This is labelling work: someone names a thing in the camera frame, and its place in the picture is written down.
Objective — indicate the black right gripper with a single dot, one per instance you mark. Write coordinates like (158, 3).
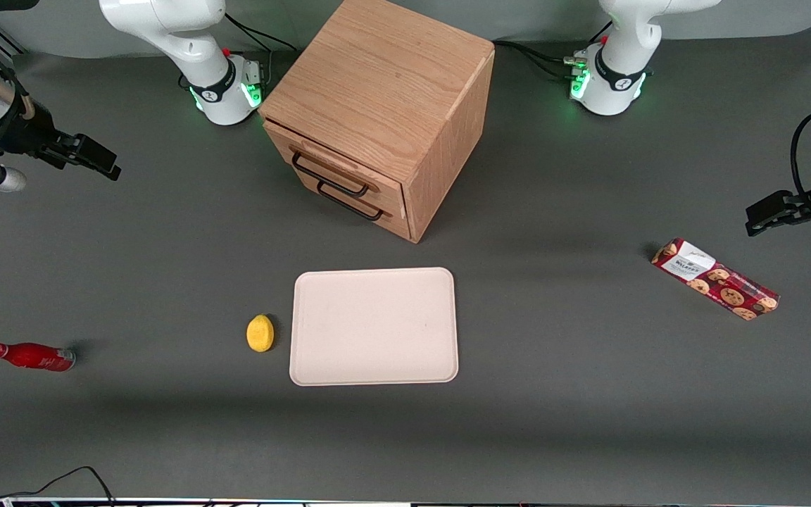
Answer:
(31, 132)

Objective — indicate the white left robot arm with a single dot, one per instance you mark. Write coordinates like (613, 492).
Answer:
(617, 77)

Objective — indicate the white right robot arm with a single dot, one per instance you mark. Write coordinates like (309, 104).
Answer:
(166, 28)

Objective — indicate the oak wooden drawer cabinet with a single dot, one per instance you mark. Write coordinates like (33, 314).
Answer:
(377, 77)

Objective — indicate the wooden drawer front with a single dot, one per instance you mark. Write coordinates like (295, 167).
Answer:
(398, 227)
(395, 198)

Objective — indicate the red tartan cookie box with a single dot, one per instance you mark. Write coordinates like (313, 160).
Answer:
(719, 280)

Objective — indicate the grey base connector box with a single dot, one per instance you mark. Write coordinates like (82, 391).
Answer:
(253, 73)

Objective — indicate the red bottle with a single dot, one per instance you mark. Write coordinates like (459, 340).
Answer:
(32, 356)

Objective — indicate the yellow lemon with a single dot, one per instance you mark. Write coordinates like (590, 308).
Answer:
(260, 334)

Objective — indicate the pale pink rectangular tray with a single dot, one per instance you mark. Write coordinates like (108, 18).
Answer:
(374, 327)

